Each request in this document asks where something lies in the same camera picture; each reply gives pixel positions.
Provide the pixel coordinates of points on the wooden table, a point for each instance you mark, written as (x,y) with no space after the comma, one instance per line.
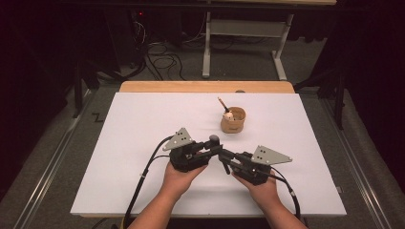
(207,86)

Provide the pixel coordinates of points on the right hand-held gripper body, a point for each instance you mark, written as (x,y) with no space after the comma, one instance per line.
(261,162)

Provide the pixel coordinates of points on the person's right hand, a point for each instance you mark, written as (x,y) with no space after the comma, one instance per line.
(262,194)

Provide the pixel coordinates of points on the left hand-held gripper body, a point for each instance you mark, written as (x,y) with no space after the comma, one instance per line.
(186,156)

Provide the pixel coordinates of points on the small pale figure in cup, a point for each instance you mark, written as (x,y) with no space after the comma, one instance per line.
(228,116)

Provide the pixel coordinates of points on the black metal stand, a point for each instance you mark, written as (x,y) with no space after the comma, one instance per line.
(340,95)
(78,89)

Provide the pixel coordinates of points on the round wooden brush holder cup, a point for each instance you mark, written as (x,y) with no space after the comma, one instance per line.
(233,124)

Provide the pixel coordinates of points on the person's left hand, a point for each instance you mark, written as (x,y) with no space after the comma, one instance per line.
(181,181)

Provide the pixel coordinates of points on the white table cover sheet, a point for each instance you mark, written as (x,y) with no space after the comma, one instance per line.
(127,127)

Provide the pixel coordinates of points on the aluminium floor rail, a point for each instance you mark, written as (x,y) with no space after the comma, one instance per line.
(54,165)
(356,178)

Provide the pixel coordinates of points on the white metal desk frame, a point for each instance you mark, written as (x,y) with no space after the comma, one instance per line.
(245,28)

